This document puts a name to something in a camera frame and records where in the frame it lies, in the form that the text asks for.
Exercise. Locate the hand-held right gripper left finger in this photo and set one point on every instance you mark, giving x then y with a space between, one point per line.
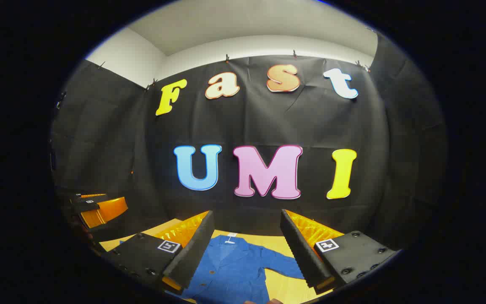
192 253

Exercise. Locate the black backdrop cloth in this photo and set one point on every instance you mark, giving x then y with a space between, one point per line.
268 118

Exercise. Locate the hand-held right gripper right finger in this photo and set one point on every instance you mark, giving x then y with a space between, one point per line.
300 253

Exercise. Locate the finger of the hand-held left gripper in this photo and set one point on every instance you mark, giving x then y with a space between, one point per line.
93 203
103 213

